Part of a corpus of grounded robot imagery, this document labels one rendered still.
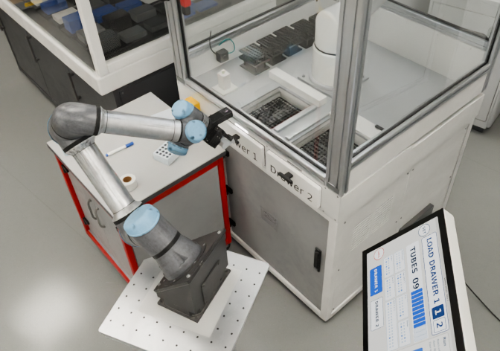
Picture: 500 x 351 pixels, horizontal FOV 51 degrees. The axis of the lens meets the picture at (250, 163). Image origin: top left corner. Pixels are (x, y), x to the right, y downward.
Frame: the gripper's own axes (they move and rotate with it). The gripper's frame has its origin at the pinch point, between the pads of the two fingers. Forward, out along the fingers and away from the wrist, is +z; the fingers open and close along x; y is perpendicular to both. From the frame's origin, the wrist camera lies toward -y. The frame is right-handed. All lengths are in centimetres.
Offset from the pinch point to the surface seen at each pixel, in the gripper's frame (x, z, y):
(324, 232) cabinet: 48, 24, 8
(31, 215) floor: -114, 35, 109
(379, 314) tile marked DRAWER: 96, -22, 14
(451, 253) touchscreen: 102, -27, -11
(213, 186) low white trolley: -11.6, 26.0, 23.3
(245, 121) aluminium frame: 3.2, -2.6, -9.1
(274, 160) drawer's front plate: 22.4, 2.7, -3.2
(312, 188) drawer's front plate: 43.1, 2.6, -3.3
